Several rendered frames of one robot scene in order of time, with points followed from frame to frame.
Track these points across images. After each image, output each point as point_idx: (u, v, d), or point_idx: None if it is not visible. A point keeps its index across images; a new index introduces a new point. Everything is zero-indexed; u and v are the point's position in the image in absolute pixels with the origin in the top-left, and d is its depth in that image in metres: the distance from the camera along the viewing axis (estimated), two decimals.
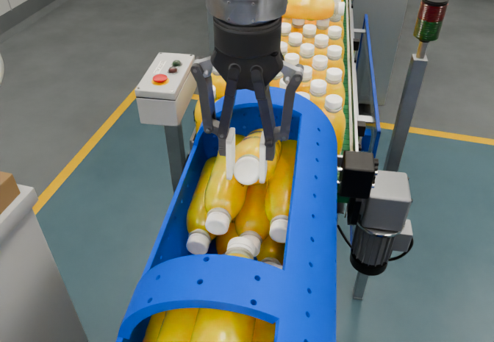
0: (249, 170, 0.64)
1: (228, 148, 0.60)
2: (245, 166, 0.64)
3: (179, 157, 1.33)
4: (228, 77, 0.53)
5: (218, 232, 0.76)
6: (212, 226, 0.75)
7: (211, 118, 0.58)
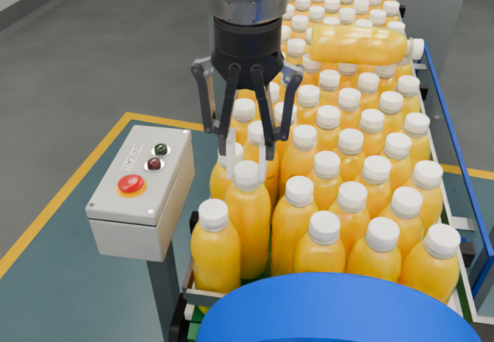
0: (250, 168, 0.65)
1: (228, 148, 0.60)
2: (246, 165, 0.65)
3: (167, 282, 0.85)
4: (228, 77, 0.53)
5: None
6: None
7: (211, 118, 0.58)
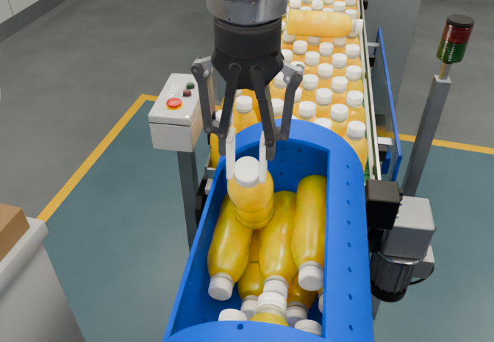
0: (245, 99, 1.09)
1: (228, 148, 0.60)
2: (243, 98, 1.10)
3: (191, 180, 1.29)
4: (228, 77, 0.53)
5: (248, 177, 0.64)
6: (242, 168, 0.64)
7: (211, 118, 0.58)
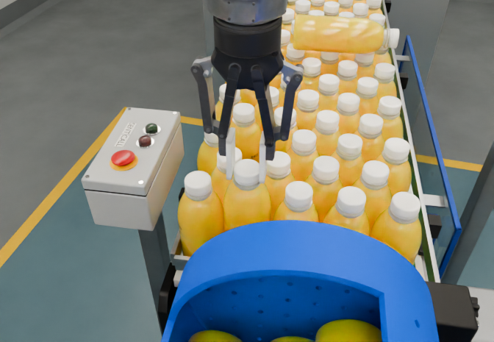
0: None
1: (228, 148, 0.60)
2: None
3: (158, 255, 0.91)
4: (228, 77, 0.53)
5: (248, 173, 0.64)
6: (242, 167, 0.65)
7: (211, 118, 0.58)
